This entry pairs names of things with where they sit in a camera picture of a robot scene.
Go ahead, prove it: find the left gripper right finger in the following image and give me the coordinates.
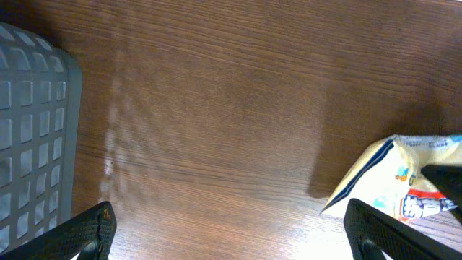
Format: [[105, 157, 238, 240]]
[[344, 199, 461, 260]]

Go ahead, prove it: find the cream blue snack bag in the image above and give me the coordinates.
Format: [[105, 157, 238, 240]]
[[321, 135, 461, 222]]

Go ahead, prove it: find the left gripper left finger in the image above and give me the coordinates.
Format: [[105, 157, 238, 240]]
[[1, 201, 117, 260]]

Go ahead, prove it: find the grey plastic mesh basket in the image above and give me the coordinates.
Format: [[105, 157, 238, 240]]
[[1, 23, 83, 254]]

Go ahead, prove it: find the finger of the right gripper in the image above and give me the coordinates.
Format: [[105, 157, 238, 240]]
[[421, 165, 461, 223]]

